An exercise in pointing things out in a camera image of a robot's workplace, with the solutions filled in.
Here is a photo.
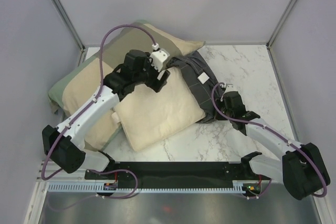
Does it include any cream pillow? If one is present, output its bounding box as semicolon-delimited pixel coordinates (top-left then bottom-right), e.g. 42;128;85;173
111;67;205;152

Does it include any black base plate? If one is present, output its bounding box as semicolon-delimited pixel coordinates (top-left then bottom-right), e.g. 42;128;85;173
85;162;259;188

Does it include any green beige patchwork pillow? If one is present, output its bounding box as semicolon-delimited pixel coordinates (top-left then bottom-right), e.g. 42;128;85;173
47;19;206;154

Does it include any left aluminium frame post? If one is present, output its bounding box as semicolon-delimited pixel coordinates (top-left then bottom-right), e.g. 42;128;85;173
51;0;85;52

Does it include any dark grey plaid pillowcase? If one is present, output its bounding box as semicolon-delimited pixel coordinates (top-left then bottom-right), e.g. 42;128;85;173
167;51;218;123

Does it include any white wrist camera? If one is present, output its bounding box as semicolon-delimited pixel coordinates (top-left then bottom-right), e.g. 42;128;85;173
150;49;170;72
220;83;236;93

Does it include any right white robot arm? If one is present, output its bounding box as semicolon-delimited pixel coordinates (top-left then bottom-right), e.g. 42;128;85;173
211;90;330;200

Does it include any light blue slotted cable duct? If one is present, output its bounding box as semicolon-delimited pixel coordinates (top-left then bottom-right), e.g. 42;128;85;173
47;182;245;194

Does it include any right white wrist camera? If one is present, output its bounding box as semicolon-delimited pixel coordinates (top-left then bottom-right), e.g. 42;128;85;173
220;83;236;93

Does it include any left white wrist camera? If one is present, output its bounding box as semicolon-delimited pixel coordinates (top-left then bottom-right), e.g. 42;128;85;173
150;49;170;72

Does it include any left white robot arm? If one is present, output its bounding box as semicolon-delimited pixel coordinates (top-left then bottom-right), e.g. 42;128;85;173
42;49;170;179

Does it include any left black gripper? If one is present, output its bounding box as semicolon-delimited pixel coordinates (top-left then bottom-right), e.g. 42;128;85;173
134;54;170;93

